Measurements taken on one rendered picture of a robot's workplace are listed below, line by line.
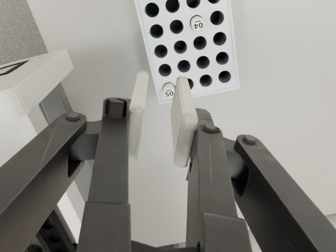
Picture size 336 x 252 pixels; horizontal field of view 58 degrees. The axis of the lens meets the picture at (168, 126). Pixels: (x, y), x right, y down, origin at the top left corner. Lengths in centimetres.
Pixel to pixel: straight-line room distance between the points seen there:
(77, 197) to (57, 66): 11
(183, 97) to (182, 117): 2
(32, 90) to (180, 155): 10
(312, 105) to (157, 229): 27
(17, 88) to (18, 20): 101
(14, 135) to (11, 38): 92
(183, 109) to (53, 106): 13
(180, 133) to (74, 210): 14
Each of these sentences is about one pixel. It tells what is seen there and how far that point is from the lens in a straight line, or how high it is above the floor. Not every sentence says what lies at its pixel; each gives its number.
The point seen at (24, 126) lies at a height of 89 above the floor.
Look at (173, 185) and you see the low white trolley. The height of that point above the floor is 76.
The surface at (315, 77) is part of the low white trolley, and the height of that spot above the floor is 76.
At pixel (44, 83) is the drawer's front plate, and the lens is 22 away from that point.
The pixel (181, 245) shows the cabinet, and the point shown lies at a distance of 51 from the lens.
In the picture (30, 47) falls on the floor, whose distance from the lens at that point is 121.
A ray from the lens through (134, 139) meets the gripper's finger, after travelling 15.
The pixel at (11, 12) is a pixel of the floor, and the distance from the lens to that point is 121.
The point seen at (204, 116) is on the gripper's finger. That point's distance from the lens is 17.
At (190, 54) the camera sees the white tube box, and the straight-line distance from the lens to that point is 30.
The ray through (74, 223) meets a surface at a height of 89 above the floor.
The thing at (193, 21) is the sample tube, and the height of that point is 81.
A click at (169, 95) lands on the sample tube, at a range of 30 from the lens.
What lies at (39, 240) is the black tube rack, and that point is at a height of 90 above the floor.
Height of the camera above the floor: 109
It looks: 64 degrees down
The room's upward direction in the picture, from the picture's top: 178 degrees clockwise
